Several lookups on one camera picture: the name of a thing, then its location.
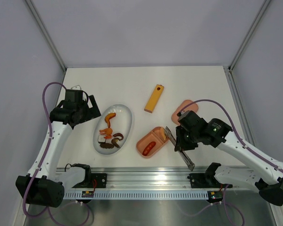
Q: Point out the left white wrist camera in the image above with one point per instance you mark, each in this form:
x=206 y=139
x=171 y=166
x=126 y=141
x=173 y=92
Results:
x=76 y=87

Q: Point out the pink lunch box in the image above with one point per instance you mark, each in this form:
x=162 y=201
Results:
x=154 y=135

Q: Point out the orange bread roll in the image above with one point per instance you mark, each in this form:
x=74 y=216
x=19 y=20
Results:
x=164 y=135

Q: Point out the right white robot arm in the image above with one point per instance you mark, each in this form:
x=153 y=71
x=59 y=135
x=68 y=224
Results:
x=266 y=174

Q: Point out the white oval plate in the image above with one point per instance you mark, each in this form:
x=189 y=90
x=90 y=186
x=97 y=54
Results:
x=122 y=123

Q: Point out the right aluminium frame post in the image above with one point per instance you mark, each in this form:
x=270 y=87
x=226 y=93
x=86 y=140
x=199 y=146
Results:
x=250 y=33

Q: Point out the aluminium frame post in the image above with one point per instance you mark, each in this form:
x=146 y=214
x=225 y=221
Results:
x=44 y=31
x=250 y=33

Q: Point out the pink lunch box lid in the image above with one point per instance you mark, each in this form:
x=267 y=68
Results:
x=186 y=105

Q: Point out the red sausage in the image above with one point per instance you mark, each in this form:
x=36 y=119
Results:
x=148 y=148

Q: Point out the white slotted cable duct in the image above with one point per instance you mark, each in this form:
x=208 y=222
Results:
x=136 y=195

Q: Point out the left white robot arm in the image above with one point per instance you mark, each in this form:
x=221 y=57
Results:
x=41 y=186

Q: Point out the brown sea cucumber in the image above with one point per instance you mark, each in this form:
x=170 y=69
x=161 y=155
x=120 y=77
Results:
x=106 y=146

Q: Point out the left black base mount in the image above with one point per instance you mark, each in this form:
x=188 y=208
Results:
x=99 y=180

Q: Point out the red shrimp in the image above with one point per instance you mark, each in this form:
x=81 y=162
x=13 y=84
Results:
x=108 y=136

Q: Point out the yellow rectangular box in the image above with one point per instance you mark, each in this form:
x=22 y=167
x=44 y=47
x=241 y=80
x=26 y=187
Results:
x=154 y=98

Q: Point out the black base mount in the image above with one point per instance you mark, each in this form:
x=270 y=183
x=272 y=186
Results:
x=200 y=180
x=99 y=180

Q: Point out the metal food tongs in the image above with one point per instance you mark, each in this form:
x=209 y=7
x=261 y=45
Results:
x=190 y=164

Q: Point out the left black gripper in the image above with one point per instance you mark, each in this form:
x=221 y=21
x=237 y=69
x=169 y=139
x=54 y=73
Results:
x=92 y=113

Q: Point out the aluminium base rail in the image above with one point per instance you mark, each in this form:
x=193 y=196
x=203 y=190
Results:
x=152 y=178

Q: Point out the white black sushi block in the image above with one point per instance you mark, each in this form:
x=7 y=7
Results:
x=101 y=139

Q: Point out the left aluminium frame post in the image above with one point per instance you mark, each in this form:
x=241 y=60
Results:
x=44 y=31

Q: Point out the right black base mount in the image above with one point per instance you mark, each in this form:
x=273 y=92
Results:
x=200 y=180

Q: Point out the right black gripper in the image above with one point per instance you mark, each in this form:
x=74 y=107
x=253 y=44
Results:
x=180 y=144

